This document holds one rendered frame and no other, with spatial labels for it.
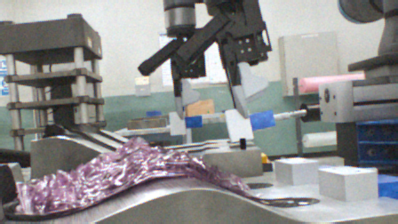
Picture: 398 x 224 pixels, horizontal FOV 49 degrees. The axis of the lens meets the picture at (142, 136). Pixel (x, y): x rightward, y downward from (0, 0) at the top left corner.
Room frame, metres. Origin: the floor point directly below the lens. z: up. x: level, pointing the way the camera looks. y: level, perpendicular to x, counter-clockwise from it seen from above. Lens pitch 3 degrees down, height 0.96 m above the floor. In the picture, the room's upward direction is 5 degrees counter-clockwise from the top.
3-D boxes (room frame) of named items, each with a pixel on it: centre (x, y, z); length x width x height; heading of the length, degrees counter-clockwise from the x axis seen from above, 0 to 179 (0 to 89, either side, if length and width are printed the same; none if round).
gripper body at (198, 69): (1.04, -0.12, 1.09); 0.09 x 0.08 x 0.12; 81
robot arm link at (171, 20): (1.05, -0.11, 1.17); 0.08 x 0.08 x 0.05
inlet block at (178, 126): (1.04, -0.14, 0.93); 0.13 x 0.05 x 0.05; 81
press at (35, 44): (5.34, 0.92, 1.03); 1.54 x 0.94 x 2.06; 176
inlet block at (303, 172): (0.57, -0.24, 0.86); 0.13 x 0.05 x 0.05; 98
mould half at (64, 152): (0.84, 0.05, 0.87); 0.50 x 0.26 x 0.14; 81
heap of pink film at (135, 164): (0.48, 0.01, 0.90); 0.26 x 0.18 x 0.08; 98
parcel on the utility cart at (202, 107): (6.68, -0.90, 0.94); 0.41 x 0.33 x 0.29; 94
